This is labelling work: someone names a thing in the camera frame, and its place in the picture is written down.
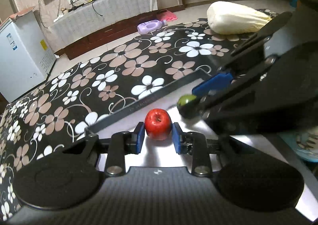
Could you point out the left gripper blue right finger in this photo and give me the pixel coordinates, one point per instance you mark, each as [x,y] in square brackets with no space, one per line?
[177,137]

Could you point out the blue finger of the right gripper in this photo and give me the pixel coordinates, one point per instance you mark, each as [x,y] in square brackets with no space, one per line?
[215,83]

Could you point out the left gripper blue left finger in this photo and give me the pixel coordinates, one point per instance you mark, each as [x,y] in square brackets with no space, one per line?
[138,137]

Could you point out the red apple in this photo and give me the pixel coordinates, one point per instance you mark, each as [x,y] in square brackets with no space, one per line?
[158,124]

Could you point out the green apple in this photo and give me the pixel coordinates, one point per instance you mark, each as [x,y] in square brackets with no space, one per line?
[187,106]

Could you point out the black tray with white inside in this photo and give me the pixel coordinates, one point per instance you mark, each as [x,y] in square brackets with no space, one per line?
[165,98]

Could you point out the blue cartoon tiger plate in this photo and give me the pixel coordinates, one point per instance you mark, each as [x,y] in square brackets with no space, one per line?
[303,143]

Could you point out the napa cabbage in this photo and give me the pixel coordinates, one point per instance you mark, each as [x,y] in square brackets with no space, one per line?
[229,18]

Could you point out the pink floor mat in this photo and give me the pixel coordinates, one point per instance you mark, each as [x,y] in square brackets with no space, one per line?
[166,15]

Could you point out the floral black table cloth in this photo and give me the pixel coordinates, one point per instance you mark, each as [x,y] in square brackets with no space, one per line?
[57,113]

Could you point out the purple detergent bottle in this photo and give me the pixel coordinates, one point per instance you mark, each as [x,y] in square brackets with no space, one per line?
[150,26]

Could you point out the tv cabinet with lace cloth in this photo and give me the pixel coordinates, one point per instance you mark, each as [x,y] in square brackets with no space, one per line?
[101,19]

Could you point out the white chest freezer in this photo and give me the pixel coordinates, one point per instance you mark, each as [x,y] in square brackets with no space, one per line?
[26,57]

